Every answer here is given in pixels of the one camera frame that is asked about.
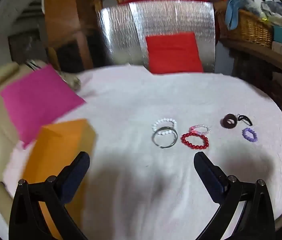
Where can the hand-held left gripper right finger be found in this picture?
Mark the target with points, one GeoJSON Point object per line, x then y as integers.
{"type": "Point", "coordinates": [206, 172]}

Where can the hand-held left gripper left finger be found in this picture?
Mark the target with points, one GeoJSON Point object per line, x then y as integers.
{"type": "Point", "coordinates": [77, 172]}

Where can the silver bangle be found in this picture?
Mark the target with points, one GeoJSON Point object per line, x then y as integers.
{"type": "Point", "coordinates": [167, 129]}

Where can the patterned cloth bag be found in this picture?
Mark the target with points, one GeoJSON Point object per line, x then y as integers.
{"type": "Point", "coordinates": [73, 81]}

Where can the white embossed blanket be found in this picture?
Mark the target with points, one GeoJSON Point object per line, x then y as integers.
{"type": "Point", "coordinates": [141, 100]}

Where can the red cushion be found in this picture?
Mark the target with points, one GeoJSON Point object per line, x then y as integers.
{"type": "Point", "coordinates": [173, 52]}

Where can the dark wooden shelf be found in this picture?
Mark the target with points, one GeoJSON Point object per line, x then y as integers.
{"type": "Point", "coordinates": [268, 57]}

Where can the silver foil mat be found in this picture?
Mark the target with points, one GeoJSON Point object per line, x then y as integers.
{"type": "Point", "coordinates": [121, 30]}

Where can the wicker basket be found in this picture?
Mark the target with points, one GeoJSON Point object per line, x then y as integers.
{"type": "Point", "coordinates": [251, 30]}

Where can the wooden cabinet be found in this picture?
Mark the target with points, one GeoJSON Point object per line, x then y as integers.
{"type": "Point", "coordinates": [61, 12]}

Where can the blue cloth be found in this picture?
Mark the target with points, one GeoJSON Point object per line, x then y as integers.
{"type": "Point", "coordinates": [233, 7]}

